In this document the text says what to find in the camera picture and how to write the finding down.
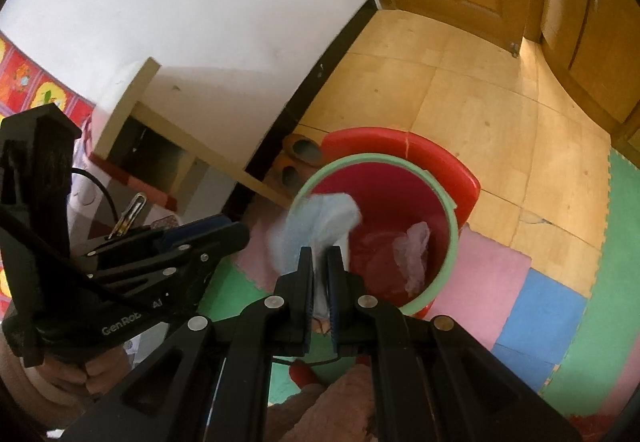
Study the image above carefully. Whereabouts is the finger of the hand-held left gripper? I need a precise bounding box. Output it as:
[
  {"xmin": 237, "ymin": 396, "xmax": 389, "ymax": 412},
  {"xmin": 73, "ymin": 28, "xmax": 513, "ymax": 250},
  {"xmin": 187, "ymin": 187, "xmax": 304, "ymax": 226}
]
[
  {"xmin": 89, "ymin": 221, "xmax": 251, "ymax": 301},
  {"xmin": 89, "ymin": 216, "xmax": 233, "ymax": 257}
]

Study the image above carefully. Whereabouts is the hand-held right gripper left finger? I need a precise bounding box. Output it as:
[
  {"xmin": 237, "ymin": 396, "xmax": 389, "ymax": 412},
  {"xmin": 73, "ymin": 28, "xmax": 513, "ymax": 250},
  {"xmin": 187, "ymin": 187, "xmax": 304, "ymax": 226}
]
[{"xmin": 65, "ymin": 246, "xmax": 316, "ymax": 442}]

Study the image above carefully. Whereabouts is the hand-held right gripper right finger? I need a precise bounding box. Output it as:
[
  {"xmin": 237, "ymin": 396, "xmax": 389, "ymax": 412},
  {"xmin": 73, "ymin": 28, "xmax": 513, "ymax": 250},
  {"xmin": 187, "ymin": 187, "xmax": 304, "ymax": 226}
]
[{"xmin": 326, "ymin": 246, "xmax": 583, "ymax": 442}]

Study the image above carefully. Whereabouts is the white tissue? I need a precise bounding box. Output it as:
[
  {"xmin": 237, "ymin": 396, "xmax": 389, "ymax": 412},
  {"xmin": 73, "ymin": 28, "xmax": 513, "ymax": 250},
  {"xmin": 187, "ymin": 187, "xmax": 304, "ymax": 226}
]
[{"xmin": 267, "ymin": 192, "xmax": 362, "ymax": 323}]

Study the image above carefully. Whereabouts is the white plastic bag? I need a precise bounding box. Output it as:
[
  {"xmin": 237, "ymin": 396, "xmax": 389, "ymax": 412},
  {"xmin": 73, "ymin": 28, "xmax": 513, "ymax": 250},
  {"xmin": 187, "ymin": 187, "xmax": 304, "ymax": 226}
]
[{"xmin": 392, "ymin": 221, "xmax": 432, "ymax": 298}]

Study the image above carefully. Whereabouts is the red bucket green rim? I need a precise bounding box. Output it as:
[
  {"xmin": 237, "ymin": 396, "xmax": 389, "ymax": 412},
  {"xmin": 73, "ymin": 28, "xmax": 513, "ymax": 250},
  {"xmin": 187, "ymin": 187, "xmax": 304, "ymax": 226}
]
[{"xmin": 290, "ymin": 153, "xmax": 460, "ymax": 318}]

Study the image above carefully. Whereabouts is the person's left hand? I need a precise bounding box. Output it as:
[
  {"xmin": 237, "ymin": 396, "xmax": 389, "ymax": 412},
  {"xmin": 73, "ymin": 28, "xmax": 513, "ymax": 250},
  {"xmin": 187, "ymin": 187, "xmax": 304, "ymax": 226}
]
[{"xmin": 24, "ymin": 341, "xmax": 133, "ymax": 414}]

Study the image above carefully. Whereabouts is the metal spring clip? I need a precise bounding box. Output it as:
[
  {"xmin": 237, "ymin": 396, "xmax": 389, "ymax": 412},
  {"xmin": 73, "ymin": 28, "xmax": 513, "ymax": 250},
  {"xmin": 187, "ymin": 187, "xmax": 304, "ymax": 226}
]
[{"xmin": 107, "ymin": 192, "xmax": 148, "ymax": 238}]

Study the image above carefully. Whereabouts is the red slipper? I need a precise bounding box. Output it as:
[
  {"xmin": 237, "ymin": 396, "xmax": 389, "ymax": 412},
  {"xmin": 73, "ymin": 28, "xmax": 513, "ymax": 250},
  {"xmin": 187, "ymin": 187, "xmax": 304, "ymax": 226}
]
[{"xmin": 289, "ymin": 357, "xmax": 321, "ymax": 390}]

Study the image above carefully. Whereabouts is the person's fleece trouser leg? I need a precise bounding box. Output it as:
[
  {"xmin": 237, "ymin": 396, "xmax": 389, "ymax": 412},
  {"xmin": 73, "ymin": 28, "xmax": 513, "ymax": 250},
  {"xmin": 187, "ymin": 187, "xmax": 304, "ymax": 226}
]
[{"xmin": 267, "ymin": 362, "xmax": 381, "ymax": 442}]

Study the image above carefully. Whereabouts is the red floral printed cloth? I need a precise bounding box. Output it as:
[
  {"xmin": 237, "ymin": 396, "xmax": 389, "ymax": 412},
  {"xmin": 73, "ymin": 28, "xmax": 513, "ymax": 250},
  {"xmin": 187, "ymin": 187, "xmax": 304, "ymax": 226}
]
[{"xmin": 0, "ymin": 37, "xmax": 96, "ymax": 133}]

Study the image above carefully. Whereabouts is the pale wooden table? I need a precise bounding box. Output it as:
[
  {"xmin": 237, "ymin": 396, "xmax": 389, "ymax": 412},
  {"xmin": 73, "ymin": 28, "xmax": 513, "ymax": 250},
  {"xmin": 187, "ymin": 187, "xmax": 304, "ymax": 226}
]
[{"xmin": 92, "ymin": 57, "xmax": 296, "ymax": 208}]

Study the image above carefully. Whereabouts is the red plastic stool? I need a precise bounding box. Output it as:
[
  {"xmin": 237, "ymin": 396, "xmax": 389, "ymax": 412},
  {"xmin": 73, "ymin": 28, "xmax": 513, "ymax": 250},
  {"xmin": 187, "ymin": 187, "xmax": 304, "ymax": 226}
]
[{"xmin": 320, "ymin": 127, "xmax": 481, "ymax": 228}]

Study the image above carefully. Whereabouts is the wooden cabinet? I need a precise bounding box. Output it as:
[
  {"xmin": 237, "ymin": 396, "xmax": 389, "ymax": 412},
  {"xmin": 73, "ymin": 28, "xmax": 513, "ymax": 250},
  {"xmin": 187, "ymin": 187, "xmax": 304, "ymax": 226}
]
[{"xmin": 540, "ymin": 0, "xmax": 640, "ymax": 153}]

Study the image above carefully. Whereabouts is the thick black cable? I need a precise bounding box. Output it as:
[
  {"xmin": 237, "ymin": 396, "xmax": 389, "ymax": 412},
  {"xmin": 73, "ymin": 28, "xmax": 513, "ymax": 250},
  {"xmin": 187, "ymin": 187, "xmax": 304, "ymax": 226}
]
[{"xmin": 70, "ymin": 167, "xmax": 126, "ymax": 233}]

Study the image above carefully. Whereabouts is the thin black wire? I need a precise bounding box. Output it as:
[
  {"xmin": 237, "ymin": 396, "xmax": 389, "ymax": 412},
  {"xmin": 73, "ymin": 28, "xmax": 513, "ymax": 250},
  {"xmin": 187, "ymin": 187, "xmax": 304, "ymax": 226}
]
[{"xmin": 272, "ymin": 353, "xmax": 347, "ymax": 367}]

